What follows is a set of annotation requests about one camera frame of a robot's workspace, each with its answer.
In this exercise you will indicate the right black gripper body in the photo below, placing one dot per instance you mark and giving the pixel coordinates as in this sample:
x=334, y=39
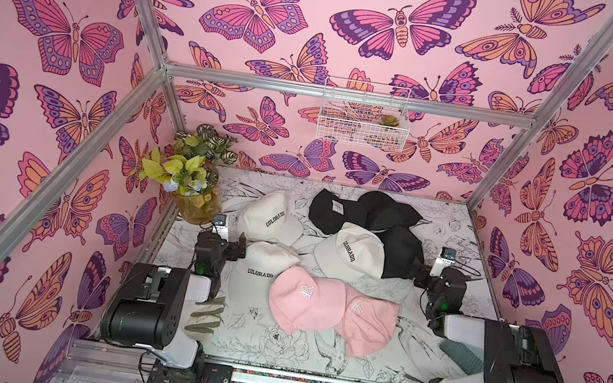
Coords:
x=425, y=275

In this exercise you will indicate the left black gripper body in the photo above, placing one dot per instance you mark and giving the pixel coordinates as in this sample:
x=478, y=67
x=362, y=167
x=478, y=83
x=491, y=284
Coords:
x=237, y=246

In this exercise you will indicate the white colorado cap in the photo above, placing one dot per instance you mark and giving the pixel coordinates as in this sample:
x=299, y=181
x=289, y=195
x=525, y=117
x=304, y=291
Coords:
x=351, y=254
x=251, y=278
x=269, y=219

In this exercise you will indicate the pink cap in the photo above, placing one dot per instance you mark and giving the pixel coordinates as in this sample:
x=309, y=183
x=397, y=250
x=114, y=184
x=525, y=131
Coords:
x=299, y=301
x=367, y=324

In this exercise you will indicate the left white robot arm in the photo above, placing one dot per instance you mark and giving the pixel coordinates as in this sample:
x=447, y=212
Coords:
x=149, y=311

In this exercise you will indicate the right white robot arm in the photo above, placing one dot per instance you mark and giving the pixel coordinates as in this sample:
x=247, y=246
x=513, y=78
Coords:
x=509, y=353

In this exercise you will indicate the black cap right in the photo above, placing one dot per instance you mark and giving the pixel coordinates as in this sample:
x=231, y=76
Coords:
x=403, y=256

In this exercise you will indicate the black cap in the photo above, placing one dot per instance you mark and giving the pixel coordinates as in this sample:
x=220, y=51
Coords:
x=328, y=212
x=403, y=256
x=383, y=212

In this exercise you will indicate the green dustpan brush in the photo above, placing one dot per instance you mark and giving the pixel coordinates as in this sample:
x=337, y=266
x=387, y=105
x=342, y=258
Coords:
x=469, y=359

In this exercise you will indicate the amber vase with flowers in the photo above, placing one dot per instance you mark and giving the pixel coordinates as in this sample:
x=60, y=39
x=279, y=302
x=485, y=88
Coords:
x=187, y=171

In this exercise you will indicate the black cap back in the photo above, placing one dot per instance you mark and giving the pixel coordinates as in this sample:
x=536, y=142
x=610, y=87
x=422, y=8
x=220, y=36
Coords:
x=383, y=212

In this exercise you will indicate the black cap left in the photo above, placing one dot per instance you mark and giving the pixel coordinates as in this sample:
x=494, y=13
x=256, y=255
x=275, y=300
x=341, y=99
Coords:
x=328, y=212

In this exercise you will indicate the small green succulent plant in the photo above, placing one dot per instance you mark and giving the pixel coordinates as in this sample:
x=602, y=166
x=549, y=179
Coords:
x=389, y=121

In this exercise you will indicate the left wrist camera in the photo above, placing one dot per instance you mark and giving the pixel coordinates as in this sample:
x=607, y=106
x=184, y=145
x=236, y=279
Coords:
x=221, y=226

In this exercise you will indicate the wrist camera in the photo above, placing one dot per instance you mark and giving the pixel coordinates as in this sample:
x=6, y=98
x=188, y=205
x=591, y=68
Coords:
x=221, y=226
x=445, y=259

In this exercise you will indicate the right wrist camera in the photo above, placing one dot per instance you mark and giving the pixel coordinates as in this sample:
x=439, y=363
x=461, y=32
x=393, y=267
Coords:
x=445, y=259

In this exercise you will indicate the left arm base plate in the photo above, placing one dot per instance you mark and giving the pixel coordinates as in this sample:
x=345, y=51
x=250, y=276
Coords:
x=190, y=376

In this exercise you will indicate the white wire basket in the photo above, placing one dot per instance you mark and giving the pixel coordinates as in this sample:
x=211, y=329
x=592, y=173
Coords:
x=352, y=115

